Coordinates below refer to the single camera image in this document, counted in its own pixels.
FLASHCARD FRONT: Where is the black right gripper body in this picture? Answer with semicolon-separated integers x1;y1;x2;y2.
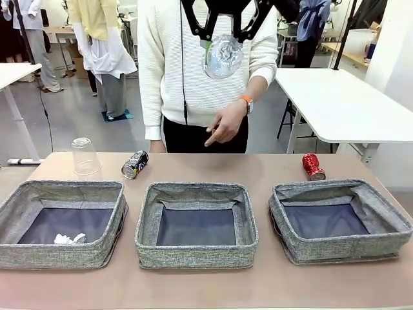
208;0;259;17

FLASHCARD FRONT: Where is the clear water bottle pink label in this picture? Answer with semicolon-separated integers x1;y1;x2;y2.
201;34;245;80

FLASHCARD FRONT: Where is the clear plastic cup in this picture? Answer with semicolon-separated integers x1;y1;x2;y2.
71;137;103;177

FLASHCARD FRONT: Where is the white paper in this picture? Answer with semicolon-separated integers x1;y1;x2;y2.
53;232;87;245

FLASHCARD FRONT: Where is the person's right forearm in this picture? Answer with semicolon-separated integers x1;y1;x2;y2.
141;74;165;141

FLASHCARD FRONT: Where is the person's left forearm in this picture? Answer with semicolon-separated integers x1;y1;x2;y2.
247;48;279;104

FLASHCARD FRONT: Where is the person's left hand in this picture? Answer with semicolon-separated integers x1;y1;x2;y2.
205;98;250;148

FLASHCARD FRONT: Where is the person's right hand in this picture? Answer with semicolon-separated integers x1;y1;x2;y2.
148;138;167;154

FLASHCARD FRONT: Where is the person in white sweater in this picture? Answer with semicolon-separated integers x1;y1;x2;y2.
137;0;279;154

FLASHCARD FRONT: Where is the bystander in blue shirt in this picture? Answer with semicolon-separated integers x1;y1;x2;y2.
296;0;332;68

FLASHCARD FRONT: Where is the orange wrist watch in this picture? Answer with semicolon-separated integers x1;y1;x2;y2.
240;94;255;114

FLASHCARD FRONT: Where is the black slanted pole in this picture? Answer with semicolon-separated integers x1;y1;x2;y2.
332;0;358;71

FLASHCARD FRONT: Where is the light wooden table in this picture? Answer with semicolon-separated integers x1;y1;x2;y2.
321;41;370;70

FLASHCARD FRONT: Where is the black chair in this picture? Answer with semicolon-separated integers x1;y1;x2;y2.
277;99;319;140

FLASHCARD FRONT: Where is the translucent plastic box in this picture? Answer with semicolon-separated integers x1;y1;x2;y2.
350;28;379;64

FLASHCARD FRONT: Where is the large white table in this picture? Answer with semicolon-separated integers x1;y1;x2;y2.
273;67;413;164

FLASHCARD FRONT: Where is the brown cardboard box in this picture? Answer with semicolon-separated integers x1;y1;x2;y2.
69;43;88;80

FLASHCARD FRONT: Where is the crushed red soda can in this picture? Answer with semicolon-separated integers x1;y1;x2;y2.
302;153;326;181

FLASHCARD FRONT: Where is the bystander in white shirt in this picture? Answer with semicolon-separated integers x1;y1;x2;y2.
12;0;64;94

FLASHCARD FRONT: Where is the black tripod pole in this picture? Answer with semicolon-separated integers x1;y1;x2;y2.
14;0;36;65

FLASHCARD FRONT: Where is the white table with leg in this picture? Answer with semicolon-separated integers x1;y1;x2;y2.
0;63;45;166

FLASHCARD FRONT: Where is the grey fabric basket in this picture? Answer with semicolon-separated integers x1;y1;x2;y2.
0;180;129;271
134;181;259;269
268;179;413;265

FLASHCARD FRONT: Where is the black cable on sweater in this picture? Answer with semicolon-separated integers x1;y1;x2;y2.
179;9;190;126

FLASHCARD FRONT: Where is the thin black hanging cable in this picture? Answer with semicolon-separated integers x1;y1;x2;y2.
37;80;55;152

